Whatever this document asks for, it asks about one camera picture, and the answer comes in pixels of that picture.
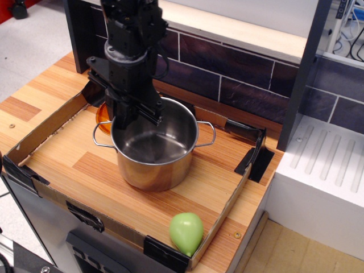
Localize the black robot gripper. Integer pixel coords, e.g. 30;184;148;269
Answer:
86;56;164;130

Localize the stainless steel metal pot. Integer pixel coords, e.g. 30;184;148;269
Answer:
108;97;199;192

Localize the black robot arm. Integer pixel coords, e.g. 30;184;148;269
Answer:
86;1;169;129

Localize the cardboard fence with black tape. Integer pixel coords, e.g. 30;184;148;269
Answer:
2;68;275;271

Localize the orange plastic lid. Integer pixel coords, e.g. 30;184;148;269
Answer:
96;103;111;135

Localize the green plastic pear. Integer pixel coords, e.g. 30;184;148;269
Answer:
169;212;204;257

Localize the black object on floor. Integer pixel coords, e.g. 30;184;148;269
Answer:
9;0;28;20

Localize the white drainboard sink unit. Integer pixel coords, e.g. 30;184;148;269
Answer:
266;116;363;259

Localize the dark grey shelf frame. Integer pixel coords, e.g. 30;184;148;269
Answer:
63;1;332;151

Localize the black cable bottom left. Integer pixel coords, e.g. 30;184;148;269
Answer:
0;251;15;273

